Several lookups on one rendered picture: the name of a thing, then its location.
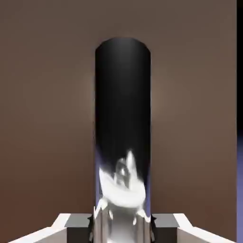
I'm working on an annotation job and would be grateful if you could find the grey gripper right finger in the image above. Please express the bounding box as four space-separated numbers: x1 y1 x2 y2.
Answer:
151 213 236 243

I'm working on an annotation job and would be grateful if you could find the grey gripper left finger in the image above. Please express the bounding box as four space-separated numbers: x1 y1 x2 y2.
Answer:
8 213 94 243

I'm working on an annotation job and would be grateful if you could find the dark curved metal handle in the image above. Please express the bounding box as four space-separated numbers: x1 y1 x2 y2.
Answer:
93 37 152 243

